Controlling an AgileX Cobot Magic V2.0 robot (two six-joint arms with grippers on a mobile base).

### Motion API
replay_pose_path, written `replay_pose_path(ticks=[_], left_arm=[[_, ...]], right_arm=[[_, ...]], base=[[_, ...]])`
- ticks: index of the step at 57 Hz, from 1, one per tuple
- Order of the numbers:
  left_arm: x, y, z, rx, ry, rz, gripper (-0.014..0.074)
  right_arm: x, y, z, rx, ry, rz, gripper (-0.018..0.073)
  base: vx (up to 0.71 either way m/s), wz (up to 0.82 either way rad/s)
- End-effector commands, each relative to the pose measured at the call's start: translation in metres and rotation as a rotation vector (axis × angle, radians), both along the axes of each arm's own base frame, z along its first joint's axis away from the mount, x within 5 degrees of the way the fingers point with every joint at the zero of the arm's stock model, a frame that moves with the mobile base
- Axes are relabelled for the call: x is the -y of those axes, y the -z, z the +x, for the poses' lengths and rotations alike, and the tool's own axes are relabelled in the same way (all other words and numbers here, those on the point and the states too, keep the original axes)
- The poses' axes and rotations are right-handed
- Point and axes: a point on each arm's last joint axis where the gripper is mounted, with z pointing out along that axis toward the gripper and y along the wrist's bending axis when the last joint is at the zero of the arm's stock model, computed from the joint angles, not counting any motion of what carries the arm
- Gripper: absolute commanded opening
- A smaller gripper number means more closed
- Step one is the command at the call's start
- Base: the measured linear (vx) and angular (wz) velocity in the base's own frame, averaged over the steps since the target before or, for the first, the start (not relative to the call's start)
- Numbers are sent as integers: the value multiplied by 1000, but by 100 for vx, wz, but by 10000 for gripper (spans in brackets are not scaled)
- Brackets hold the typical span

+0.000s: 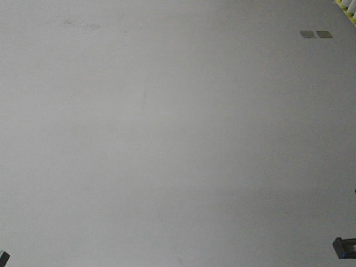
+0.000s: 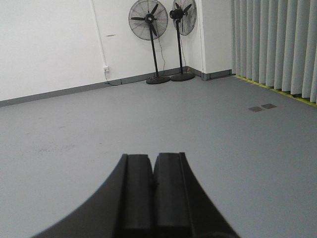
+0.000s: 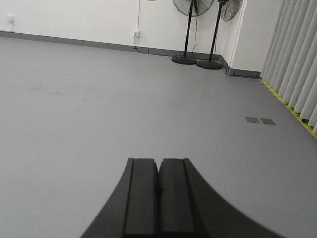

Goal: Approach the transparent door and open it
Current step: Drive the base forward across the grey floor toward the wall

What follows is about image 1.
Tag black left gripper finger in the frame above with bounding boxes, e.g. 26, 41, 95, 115
0, 250, 10, 267

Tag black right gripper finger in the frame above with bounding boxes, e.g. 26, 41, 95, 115
333, 237, 356, 259

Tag yellow green object corner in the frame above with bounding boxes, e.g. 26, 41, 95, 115
335, 0, 356, 26

